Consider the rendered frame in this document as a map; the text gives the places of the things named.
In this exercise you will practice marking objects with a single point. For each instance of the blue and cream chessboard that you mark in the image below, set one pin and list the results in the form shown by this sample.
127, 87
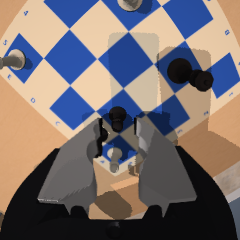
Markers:
84, 57

